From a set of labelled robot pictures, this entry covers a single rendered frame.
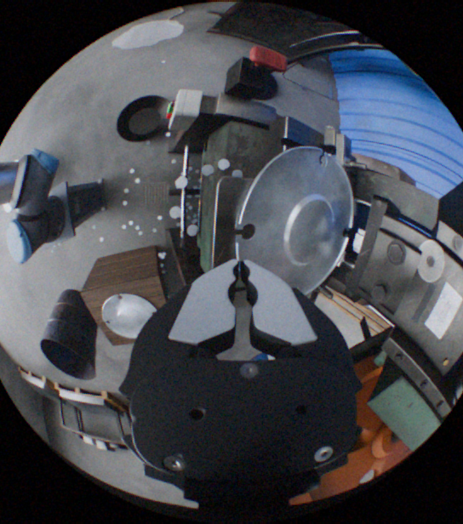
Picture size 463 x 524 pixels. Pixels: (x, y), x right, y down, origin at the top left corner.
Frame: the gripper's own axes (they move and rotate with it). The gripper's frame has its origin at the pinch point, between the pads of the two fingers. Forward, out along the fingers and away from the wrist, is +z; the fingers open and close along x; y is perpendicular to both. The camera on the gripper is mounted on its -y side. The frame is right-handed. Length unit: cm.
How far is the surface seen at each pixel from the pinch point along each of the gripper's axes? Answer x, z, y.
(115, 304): -51, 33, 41
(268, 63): 3.8, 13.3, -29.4
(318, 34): 51, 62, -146
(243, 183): 0.4, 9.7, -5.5
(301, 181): 9.1, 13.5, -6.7
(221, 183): -2.1, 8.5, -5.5
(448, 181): 146, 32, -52
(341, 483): 26, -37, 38
